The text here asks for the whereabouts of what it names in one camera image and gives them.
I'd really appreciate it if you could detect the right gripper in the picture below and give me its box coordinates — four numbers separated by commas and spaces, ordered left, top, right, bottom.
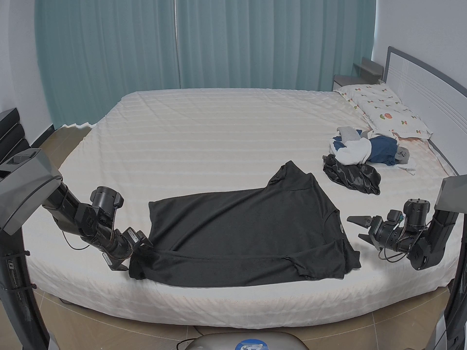
347, 215, 397, 252

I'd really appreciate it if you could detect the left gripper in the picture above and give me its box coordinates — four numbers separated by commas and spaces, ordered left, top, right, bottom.
104, 241, 154, 272

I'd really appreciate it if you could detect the black T-shirt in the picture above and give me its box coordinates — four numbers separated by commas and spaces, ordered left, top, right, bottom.
128, 161, 362, 287

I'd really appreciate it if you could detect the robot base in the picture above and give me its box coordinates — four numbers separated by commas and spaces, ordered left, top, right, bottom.
186, 332, 304, 350

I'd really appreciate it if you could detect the pile of clothes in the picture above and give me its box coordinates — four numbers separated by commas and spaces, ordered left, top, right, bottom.
328, 126, 417, 176

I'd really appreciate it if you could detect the bed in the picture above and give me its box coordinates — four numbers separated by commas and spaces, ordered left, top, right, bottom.
21, 46, 467, 334

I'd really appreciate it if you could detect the black shiny garment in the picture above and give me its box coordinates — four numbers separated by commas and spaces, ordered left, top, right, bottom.
322, 155, 382, 196

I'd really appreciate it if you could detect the white printed pillow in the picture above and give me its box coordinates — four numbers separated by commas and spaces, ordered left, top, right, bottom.
334, 82, 433, 139

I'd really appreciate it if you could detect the grey bedside table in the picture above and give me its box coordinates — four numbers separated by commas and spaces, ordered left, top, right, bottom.
333, 58, 384, 93

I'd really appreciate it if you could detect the black chest of drawers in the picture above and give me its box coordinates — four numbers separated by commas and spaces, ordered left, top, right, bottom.
0, 109, 29, 164

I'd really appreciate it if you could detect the blue-green curtain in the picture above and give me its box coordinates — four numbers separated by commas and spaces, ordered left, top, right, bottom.
175, 0, 378, 92
35, 0, 179, 128

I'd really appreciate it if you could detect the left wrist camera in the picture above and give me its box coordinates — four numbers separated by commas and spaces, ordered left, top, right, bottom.
123, 227, 147, 248

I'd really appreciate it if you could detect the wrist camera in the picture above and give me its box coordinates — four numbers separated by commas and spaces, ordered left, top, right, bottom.
123, 227, 147, 248
386, 210, 405, 229

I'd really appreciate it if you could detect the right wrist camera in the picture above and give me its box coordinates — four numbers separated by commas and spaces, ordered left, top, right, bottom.
386, 210, 405, 229

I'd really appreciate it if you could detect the black cable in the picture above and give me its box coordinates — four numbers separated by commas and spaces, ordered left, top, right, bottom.
377, 246, 410, 264
60, 231, 92, 251
178, 326, 206, 346

